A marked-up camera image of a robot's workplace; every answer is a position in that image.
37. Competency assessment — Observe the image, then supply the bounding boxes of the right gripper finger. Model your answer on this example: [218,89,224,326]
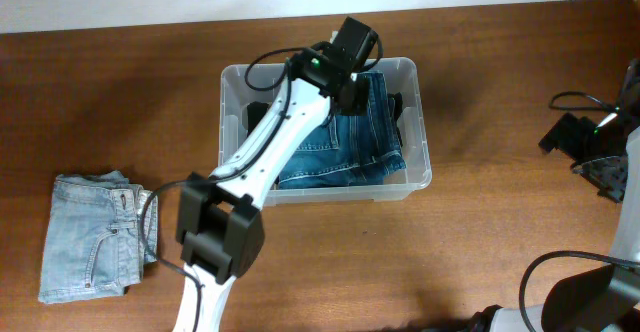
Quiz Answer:
[538,113,595,158]
[571,155,628,203]

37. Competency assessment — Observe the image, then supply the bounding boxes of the dark charcoal garment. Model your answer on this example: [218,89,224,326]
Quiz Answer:
[387,93,403,146]

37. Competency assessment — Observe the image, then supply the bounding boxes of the dark blue jeans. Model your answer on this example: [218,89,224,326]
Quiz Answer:
[277,71,406,190]

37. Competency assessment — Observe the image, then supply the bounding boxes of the black garment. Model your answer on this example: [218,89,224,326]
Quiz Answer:
[246,102,270,134]

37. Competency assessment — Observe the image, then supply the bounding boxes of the light blue jeans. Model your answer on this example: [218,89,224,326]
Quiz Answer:
[38,170,157,304]

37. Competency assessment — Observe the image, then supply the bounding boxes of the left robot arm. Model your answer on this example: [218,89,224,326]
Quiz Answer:
[174,17,383,331]

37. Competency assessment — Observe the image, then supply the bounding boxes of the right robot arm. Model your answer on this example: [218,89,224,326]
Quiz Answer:
[466,60,639,331]

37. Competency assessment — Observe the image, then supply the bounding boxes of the clear plastic storage container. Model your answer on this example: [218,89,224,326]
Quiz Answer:
[218,57,432,206]

